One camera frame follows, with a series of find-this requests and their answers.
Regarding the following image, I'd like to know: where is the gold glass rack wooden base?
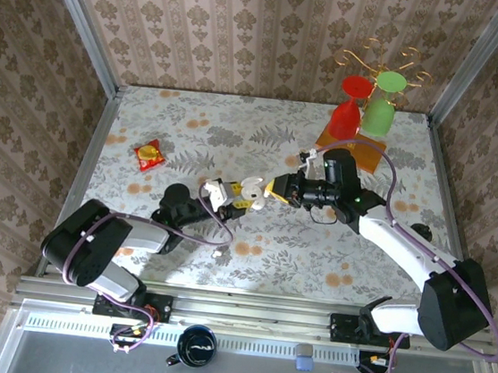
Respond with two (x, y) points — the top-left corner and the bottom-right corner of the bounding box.
(313, 31), (438, 179)

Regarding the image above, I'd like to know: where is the red snack packet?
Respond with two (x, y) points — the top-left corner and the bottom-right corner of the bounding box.
(131, 136), (169, 176)

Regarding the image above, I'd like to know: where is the red wine glass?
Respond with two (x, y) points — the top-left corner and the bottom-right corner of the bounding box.
(325, 72), (376, 143)

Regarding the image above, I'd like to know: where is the green wine glass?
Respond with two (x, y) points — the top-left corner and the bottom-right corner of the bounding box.
(359, 68), (410, 141)

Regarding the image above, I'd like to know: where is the black round knob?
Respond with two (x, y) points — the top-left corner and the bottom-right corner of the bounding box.
(408, 221), (435, 240)

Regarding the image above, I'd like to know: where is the black power connector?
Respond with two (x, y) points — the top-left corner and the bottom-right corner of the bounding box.
(357, 350), (392, 373)
(108, 321), (148, 347)

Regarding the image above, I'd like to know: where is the black mug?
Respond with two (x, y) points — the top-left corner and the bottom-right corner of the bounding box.
(165, 320), (219, 371)

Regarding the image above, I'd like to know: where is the grey blue block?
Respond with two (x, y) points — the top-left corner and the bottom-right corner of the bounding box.
(293, 343), (317, 373)

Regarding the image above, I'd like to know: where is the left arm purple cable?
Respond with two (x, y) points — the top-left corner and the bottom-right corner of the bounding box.
(32, 168), (241, 364)

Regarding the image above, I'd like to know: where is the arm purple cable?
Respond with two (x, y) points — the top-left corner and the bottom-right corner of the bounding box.
(32, 168), (241, 364)
(290, 135), (498, 373)

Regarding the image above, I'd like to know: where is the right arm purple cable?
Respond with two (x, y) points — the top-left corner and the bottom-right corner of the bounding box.
(290, 135), (498, 373)

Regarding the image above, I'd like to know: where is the aluminium table side rail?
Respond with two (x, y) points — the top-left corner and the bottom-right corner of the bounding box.
(405, 116), (498, 315)
(36, 79), (124, 282)

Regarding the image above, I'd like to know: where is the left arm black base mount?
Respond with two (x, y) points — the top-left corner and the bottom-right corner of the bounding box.
(90, 285), (174, 325)

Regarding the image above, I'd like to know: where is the aluminium front frame rail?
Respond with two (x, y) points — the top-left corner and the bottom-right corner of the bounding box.
(10, 265), (498, 362)

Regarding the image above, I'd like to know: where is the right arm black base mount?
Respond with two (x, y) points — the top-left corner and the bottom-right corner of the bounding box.
(327, 312), (413, 352)

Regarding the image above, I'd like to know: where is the slotted grey cable duct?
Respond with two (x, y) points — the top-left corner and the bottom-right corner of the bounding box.
(23, 309), (360, 369)

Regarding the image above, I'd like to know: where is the aluminium corner post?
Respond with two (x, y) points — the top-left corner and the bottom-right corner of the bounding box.
(24, 0), (130, 98)
(429, 0), (498, 131)

